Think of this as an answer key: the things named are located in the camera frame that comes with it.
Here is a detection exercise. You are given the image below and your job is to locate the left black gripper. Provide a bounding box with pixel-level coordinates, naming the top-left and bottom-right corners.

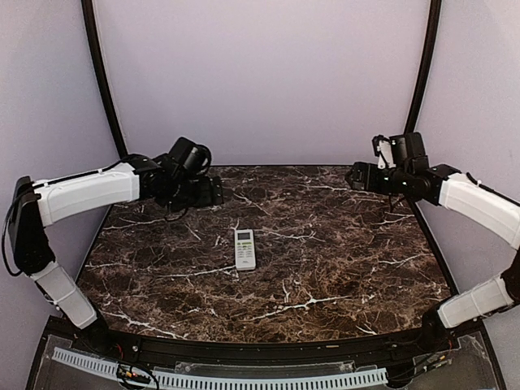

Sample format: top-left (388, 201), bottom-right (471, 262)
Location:
top-left (167, 175), bottom-right (223, 212)

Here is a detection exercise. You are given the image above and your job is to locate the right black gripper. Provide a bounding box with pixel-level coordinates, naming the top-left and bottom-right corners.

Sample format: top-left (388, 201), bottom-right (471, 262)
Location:
top-left (345, 161), bottom-right (411, 196)

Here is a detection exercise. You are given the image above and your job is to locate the white remote control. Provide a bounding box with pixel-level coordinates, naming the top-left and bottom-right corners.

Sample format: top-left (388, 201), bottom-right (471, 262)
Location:
top-left (234, 229), bottom-right (257, 271)

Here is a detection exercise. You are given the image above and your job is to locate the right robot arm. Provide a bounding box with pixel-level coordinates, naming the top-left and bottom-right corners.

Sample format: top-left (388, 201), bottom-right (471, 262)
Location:
top-left (345, 162), bottom-right (519, 353)

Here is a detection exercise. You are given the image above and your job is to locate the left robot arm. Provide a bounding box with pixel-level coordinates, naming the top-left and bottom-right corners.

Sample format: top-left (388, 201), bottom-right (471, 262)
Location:
top-left (2, 137), bottom-right (223, 354)

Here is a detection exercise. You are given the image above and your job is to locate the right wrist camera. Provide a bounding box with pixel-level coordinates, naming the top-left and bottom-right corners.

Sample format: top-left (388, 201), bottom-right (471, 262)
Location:
top-left (372, 132), bottom-right (429, 174)

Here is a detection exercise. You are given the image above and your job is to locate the right black frame post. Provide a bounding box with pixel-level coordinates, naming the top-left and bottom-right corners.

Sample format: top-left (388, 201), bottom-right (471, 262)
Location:
top-left (404, 0), bottom-right (442, 134)

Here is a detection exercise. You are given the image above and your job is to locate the black frame post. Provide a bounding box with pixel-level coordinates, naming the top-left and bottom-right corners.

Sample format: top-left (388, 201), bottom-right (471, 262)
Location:
top-left (80, 0), bottom-right (128, 158)
top-left (404, 0), bottom-right (442, 134)

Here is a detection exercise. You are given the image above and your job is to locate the black front rail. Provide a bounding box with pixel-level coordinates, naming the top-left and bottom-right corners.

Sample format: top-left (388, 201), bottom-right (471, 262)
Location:
top-left (48, 316), bottom-right (484, 369)

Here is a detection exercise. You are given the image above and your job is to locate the white slotted cable duct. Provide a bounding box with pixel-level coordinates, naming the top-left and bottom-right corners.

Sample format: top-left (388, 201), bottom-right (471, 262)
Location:
top-left (51, 347), bottom-right (388, 389)

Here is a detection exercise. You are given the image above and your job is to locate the left black frame post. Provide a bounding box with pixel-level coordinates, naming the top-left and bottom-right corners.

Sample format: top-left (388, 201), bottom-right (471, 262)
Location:
top-left (80, 0), bottom-right (128, 158)

